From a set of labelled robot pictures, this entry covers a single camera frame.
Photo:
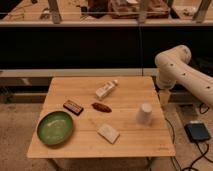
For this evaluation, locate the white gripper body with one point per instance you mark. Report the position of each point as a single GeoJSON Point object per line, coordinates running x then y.
{"type": "Point", "coordinates": [164, 96]}

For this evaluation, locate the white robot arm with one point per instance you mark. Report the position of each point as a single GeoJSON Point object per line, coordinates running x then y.
{"type": "Point", "coordinates": [173, 68]}

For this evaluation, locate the green ceramic bowl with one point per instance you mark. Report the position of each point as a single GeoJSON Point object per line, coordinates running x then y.
{"type": "Point", "coordinates": [55, 128]}

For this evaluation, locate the white paper cup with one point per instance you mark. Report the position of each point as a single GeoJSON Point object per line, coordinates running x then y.
{"type": "Point", "coordinates": [144, 114]}

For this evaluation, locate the black foot pedal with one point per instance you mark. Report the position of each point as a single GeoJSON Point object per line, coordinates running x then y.
{"type": "Point", "coordinates": [197, 132]}

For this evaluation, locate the white tube with cap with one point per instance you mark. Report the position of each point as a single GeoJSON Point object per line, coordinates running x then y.
{"type": "Point", "coordinates": [106, 89]}

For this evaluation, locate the wooden folding table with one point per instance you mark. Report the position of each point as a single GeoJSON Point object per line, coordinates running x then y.
{"type": "Point", "coordinates": [135, 140]}

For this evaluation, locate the brown chocolate bar box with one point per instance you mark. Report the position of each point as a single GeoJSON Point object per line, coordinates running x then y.
{"type": "Point", "coordinates": [73, 107]}

